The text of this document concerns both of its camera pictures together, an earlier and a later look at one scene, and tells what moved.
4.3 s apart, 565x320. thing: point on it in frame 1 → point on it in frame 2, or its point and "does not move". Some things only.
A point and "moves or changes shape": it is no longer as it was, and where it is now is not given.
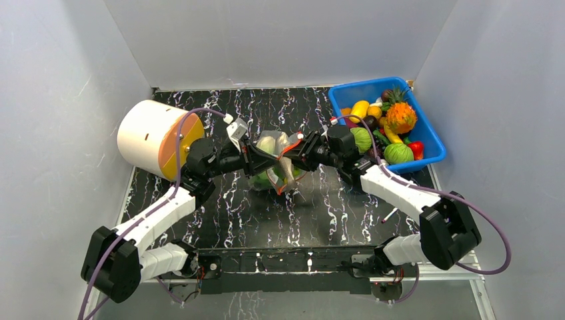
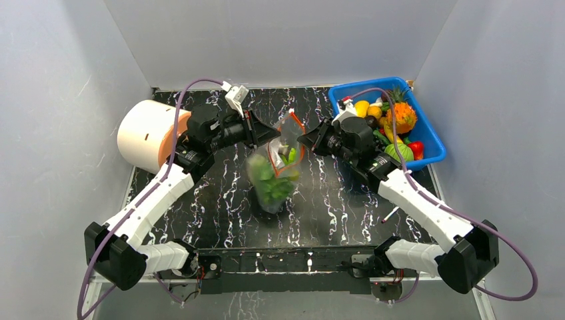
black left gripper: x=253 y=160 → x=261 y=133
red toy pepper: x=418 y=149 does not move
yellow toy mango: x=360 y=109 does not move
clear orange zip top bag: x=280 y=176 moves or changes shape
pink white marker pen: x=394 y=210 does not move
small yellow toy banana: x=393 y=137 does not move
